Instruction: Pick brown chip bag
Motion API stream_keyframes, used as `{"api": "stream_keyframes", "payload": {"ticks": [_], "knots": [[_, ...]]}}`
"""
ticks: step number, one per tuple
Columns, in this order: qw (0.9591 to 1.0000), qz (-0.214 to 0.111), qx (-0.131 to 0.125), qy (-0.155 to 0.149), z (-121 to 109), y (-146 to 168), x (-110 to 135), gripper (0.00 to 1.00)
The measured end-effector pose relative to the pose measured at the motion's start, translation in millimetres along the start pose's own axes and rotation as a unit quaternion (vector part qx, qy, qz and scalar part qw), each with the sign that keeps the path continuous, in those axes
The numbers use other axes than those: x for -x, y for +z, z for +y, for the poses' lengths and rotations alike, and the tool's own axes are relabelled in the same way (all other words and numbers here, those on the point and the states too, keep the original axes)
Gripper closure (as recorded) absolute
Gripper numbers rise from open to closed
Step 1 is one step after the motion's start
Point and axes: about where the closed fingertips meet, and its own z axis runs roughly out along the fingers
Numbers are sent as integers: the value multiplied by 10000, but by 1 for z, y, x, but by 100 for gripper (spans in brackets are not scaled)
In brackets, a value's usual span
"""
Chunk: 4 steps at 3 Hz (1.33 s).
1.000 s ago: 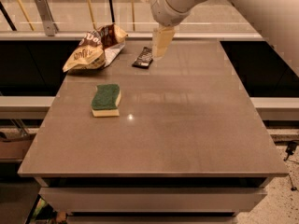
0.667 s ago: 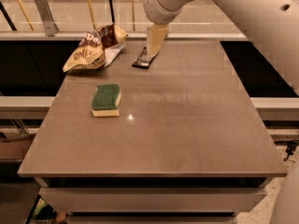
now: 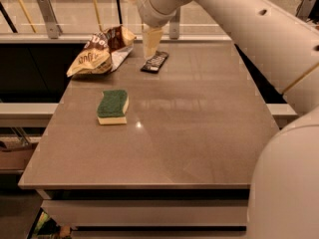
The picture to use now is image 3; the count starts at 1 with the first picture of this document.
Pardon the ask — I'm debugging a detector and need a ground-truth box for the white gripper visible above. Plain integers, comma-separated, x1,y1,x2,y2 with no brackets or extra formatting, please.
124,0,190,60

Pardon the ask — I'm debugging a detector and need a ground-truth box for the middle metal railing bracket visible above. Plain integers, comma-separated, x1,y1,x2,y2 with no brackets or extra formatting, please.
168,8,180,40

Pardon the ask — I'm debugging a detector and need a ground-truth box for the brown chip bag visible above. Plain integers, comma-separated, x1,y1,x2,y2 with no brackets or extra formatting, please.
67,26,136,77

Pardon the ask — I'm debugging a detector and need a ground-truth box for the black candy bar wrapper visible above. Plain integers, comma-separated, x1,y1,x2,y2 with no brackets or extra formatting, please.
141,51,168,74

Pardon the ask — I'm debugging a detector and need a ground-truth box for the glass railing panel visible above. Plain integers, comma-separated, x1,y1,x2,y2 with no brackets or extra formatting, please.
0,0,319,37

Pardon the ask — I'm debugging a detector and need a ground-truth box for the metal railing bracket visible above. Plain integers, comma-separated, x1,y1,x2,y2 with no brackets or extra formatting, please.
168,8,180,40
36,0,62,39
296,0,317,21

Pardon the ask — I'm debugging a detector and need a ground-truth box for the green and yellow sponge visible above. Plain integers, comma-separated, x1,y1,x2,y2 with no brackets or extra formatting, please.
97,90,129,124

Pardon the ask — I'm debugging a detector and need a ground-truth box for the left metal railing bracket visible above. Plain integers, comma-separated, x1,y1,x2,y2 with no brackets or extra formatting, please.
36,0,62,39

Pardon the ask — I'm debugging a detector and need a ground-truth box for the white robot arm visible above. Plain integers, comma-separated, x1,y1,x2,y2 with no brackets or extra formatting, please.
126,0,319,239

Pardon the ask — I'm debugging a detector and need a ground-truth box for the right metal railing bracket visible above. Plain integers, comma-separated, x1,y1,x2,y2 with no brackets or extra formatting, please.
296,0,317,21

